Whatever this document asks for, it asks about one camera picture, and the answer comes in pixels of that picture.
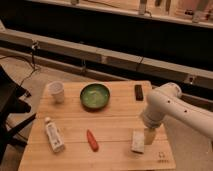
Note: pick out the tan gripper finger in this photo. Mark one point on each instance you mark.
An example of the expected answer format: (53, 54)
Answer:
(149, 135)

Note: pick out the white sponge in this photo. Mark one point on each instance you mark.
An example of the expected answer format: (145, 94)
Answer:
(137, 142)

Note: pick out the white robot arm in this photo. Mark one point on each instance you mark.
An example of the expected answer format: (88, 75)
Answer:
(166, 100)

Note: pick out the green ceramic bowl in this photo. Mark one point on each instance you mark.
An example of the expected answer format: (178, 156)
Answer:
(95, 96)

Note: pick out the dark brown rectangular block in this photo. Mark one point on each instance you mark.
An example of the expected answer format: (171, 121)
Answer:
(138, 93)

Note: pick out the orange toy carrot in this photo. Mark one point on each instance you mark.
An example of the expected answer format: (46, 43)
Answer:
(92, 141)

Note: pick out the white tube with label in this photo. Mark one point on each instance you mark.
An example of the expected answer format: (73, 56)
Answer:
(53, 135)

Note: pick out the white paper cup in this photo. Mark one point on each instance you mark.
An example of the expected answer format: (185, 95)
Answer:
(56, 90)

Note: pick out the black tripod stand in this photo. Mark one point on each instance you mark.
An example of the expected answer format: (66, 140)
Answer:
(10, 93)

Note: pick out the grey metal rail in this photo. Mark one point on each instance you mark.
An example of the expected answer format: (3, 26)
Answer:
(166, 70)

